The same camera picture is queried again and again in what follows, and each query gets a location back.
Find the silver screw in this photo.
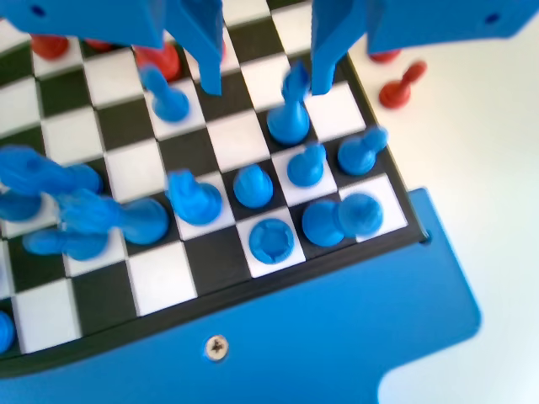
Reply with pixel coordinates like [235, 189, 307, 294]
[204, 334, 231, 362]

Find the blue chess knight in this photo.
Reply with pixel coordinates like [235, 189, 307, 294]
[0, 144, 105, 199]

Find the blue chess queen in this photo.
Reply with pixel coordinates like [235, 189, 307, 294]
[56, 188, 171, 247]

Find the red chess knight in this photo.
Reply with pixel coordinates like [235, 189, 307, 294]
[133, 41, 183, 83]

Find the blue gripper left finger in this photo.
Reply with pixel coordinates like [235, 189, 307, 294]
[0, 0, 225, 98]

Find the captured red pawn upper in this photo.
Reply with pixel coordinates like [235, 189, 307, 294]
[367, 48, 403, 65]

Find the black and white chessboard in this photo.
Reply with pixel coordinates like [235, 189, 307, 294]
[0, 0, 431, 378]

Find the blue chess pawn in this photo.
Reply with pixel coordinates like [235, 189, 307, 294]
[22, 228, 111, 263]
[286, 141, 328, 189]
[232, 163, 275, 210]
[137, 62, 191, 125]
[336, 126, 390, 178]
[0, 191, 44, 223]

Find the blue base plate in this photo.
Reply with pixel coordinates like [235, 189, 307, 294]
[0, 187, 482, 404]

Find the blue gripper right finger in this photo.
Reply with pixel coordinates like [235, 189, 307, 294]
[310, 0, 539, 96]

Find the blue chess rook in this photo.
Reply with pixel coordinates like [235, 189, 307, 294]
[0, 310, 19, 355]
[248, 218, 295, 266]

